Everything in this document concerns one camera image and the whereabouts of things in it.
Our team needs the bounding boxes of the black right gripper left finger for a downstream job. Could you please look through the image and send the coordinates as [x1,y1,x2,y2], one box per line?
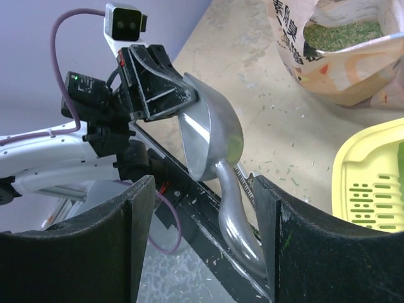
[1,175,155,302]

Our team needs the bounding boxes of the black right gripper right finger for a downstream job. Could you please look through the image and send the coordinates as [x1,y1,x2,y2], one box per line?
[253,175,403,302]

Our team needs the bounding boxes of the pink cat litter bag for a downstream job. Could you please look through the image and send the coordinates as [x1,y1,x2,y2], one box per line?
[265,1,403,110]

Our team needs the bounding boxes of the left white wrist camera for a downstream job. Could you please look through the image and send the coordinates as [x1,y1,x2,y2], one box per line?
[104,3,148,59]

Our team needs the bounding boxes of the yellow green litter box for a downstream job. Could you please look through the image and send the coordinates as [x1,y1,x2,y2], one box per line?
[331,118,403,233]

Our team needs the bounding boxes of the silver metal scoop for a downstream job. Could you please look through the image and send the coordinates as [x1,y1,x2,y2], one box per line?
[178,73,266,278]

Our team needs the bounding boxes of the white bag sealing clip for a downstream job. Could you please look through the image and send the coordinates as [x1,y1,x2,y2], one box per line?
[234,162,257,210]

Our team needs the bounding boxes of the green litter pellets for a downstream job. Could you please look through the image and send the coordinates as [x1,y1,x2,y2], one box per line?
[304,21,383,52]

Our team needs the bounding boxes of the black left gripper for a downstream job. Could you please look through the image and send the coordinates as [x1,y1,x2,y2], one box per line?
[117,45,198,121]

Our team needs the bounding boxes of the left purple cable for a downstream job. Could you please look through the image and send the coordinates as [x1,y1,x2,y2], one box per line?
[0,8,183,254]

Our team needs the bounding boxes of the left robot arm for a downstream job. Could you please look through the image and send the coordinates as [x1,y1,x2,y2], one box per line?
[1,42,198,205]

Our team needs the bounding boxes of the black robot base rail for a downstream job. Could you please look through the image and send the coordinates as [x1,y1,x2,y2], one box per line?
[134,125,269,302]

